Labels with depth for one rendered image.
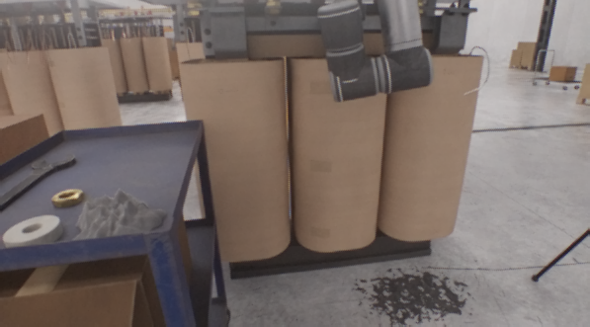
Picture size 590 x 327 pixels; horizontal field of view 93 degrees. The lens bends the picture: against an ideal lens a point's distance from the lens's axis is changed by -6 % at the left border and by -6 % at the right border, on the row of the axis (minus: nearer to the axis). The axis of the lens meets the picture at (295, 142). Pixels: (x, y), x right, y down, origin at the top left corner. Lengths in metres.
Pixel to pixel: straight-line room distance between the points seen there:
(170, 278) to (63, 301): 0.15
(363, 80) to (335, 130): 0.42
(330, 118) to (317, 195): 0.35
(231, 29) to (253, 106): 0.29
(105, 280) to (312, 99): 0.91
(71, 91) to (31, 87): 0.35
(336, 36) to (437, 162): 0.85
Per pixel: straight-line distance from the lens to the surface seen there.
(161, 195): 0.63
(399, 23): 0.86
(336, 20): 0.80
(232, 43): 1.17
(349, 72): 0.83
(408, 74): 0.86
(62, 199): 0.68
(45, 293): 0.58
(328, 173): 1.28
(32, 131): 1.39
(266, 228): 1.37
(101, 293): 0.54
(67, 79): 3.20
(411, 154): 1.42
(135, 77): 6.97
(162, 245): 0.47
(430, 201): 1.54
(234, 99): 1.15
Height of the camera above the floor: 1.15
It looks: 19 degrees down
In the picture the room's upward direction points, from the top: 1 degrees counter-clockwise
